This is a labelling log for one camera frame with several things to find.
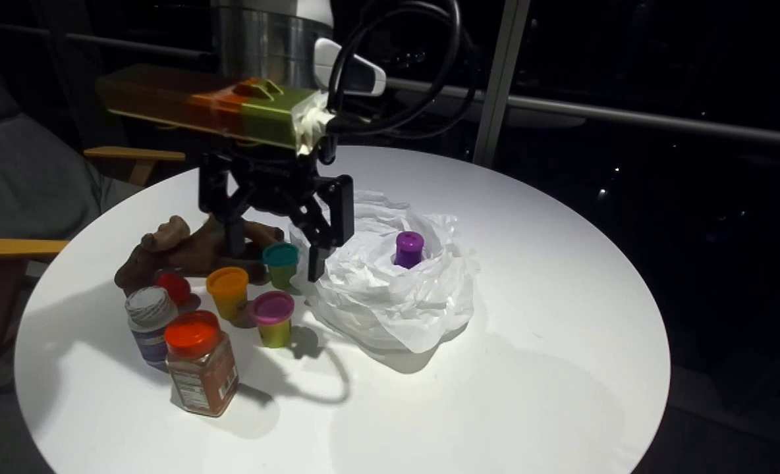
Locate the orange green wrist camera box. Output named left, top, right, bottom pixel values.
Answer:
left=94, top=60, right=335, bottom=161

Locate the wooden chair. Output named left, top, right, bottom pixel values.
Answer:
left=0, top=143, right=189, bottom=398

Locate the teal lid dough tub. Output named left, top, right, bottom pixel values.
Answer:
left=259, top=240, right=303, bottom=290

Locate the white lid supplement bottle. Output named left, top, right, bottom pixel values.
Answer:
left=124, top=285, right=181, bottom=370

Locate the red lid spice jar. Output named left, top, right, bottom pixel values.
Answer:
left=161, top=307, right=242, bottom=418

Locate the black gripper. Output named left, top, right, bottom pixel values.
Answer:
left=198, top=147, right=358, bottom=285

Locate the grey horizontal window rail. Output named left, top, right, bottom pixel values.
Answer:
left=0, top=22, right=780, bottom=149

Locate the grey chair cushion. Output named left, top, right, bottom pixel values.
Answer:
left=0, top=49, right=136, bottom=240

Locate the white plastic bag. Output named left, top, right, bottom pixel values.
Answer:
left=305, top=194, right=479, bottom=355

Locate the brown plush moose toy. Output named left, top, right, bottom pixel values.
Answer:
left=111, top=214, right=288, bottom=298

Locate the purple lid dough tub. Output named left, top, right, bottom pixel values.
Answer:
left=393, top=228, right=427, bottom=270

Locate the grey window post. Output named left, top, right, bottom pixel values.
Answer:
left=471, top=0, right=533, bottom=168

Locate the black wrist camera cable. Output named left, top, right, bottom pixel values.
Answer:
left=327, top=0, right=479, bottom=143

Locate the red lid dough tub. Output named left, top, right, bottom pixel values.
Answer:
left=152, top=270, right=195, bottom=311

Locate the yellow-orange lid dough tub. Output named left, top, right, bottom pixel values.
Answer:
left=202, top=263, right=252, bottom=323

